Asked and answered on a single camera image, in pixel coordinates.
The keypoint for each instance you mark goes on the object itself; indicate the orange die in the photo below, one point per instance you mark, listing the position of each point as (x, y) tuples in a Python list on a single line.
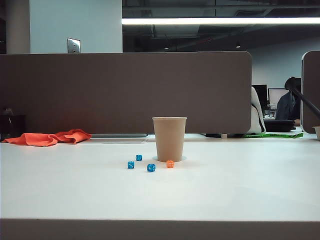
[(170, 164)]

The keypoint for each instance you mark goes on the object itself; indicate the brown paper cup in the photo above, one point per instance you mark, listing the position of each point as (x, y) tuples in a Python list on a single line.
[(169, 140)]

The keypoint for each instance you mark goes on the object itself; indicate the blue translucent die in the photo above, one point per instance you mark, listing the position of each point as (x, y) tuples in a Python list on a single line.
[(139, 157), (130, 165), (151, 167)]

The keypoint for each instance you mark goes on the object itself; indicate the wide brown desk partition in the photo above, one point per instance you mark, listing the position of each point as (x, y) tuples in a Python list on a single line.
[(125, 92)]

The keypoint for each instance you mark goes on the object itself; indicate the black flat object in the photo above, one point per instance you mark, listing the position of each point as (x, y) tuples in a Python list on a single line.
[(213, 135)]

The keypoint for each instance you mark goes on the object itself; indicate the white partition foot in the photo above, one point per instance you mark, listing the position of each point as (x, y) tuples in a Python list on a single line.
[(224, 136)]

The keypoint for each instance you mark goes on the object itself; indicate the white office chair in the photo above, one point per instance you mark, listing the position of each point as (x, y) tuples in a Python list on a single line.
[(256, 117)]

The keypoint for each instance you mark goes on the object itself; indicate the black computer monitor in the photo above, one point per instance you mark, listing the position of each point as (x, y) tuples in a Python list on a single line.
[(261, 95)]

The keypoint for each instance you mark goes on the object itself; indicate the black ceiling spotlight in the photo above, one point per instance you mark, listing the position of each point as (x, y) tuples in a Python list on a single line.
[(238, 46)]

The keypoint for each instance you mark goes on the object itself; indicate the brown front board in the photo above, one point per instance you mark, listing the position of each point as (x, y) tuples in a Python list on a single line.
[(160, 230)]

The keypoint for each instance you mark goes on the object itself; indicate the white ceiling light strip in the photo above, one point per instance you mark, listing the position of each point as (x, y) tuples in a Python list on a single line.
[(220, 21)]

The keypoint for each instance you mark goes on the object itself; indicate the green tape strip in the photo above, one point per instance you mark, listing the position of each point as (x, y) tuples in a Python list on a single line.
[(275, 135)]

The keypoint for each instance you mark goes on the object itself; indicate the monitor with white screen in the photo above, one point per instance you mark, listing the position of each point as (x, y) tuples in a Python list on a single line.
[(275, 96)]

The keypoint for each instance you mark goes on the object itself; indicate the black bag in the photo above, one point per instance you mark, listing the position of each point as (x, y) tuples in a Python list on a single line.
[(278, 125)]

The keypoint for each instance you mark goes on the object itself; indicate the orange cloth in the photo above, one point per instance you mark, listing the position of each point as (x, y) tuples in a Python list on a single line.
[(37, 140)]

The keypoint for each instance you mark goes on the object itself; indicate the person in dark jacket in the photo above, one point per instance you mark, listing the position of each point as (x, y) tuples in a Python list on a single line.
[(285, 107)]

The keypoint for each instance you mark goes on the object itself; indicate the black diagonal rod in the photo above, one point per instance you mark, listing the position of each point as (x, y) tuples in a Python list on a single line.
[(307, 101)]

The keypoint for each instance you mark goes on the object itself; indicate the brown partition with white edge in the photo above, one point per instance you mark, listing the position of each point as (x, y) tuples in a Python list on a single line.
[(312, 87)]

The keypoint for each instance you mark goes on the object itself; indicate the silver partition base rail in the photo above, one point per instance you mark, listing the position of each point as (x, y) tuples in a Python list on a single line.
[(118, 135)]

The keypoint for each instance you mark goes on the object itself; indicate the silver wall plate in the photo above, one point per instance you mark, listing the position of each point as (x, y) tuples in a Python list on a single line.
[(73, 45)]

